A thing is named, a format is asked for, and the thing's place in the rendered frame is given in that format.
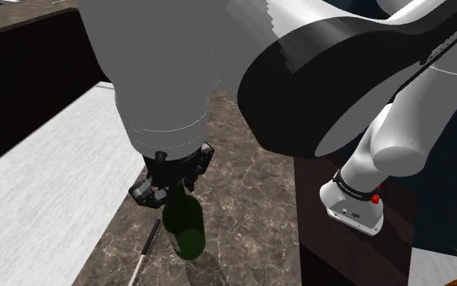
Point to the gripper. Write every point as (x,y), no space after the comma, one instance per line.
(170,172)

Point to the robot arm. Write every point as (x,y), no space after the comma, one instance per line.
(164,71)

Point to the dark green glass bottle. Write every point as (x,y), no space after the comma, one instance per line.
(184,225)

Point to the dark brown counter cabinet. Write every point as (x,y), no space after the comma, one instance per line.
(26,79)

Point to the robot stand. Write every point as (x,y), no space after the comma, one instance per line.
(343,253)

